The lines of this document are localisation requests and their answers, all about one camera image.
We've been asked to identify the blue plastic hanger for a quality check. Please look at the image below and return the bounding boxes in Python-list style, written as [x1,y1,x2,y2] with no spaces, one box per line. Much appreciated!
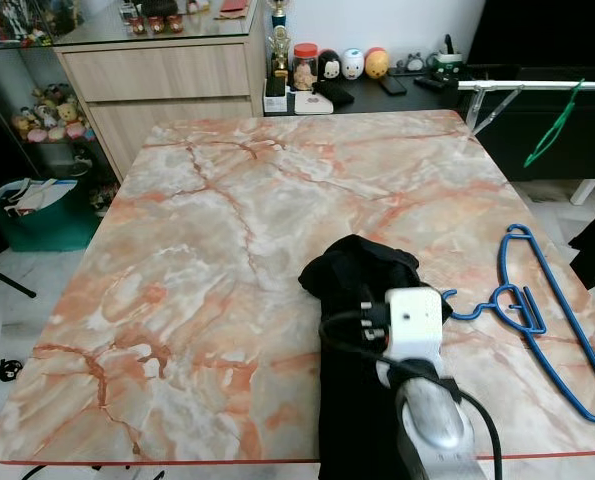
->
[442,222,595,446]

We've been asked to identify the green plastic hanger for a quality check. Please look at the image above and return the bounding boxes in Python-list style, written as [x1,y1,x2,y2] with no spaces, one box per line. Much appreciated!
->
[523,80,586,169]

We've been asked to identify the dark green bag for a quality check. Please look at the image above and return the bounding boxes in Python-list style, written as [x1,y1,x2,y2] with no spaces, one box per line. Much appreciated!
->
[0,178,100,253]

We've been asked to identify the small black floor toy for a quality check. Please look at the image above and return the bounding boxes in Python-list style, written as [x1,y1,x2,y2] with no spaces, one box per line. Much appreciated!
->
[0,357,28,384]

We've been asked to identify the glass display cabinet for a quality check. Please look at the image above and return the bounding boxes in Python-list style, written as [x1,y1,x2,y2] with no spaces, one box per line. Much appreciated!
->
[0,0,123,211]

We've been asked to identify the marble-pattern folding table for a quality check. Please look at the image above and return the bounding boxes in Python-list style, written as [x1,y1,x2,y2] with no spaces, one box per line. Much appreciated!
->
[0,108,595,466]

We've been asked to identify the light wooden sideboard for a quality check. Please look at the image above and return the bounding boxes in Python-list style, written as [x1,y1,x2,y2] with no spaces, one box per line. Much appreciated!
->
[52,0,270,186]

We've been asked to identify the gold trophy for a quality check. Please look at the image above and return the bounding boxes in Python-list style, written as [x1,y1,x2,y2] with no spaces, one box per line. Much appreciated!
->
[267,0,293,79]

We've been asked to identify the small white box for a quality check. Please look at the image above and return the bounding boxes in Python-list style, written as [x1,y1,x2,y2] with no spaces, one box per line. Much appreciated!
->
[292,88,333,115]

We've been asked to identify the glass jar with red lid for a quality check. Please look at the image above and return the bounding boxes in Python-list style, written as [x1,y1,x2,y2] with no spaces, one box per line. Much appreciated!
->
[290,42,321,93]

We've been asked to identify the black wallet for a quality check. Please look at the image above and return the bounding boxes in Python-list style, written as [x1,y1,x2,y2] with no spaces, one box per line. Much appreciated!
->
[317,80,356,107]

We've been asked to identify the black and white round toy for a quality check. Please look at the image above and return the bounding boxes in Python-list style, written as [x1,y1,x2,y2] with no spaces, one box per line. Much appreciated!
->
[317,48,343,83]

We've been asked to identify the orange yellow round toy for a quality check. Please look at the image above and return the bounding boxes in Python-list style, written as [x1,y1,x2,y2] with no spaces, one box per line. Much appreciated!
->
[364,46,392,80]

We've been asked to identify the black phone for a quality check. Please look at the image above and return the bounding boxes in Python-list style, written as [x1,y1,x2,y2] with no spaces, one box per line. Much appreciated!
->
[377,74,410,96]

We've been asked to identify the small grey toy figure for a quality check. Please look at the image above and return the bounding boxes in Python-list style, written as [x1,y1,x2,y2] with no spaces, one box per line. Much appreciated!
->
[399,52,428,75]

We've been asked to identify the black remote control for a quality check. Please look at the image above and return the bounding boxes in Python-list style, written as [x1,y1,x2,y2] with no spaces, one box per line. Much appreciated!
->
[412,72,456,93]

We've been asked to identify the green and white mug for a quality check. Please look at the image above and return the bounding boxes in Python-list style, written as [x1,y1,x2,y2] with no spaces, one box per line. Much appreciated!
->
[432,35,468,81]

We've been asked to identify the chrome clothes rack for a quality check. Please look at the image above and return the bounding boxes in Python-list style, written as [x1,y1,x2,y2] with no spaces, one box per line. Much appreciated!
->
[457,78,595,136]

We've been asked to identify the black flat-screen TV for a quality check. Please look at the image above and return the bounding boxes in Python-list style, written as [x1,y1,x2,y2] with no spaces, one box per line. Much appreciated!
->
[467,0,595,69]

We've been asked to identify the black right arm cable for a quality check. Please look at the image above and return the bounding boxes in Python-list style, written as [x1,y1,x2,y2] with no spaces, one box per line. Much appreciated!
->
[317,305,503,480]

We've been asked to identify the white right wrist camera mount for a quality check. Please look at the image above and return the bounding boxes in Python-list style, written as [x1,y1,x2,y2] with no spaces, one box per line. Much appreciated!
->
[382,288,446,366]

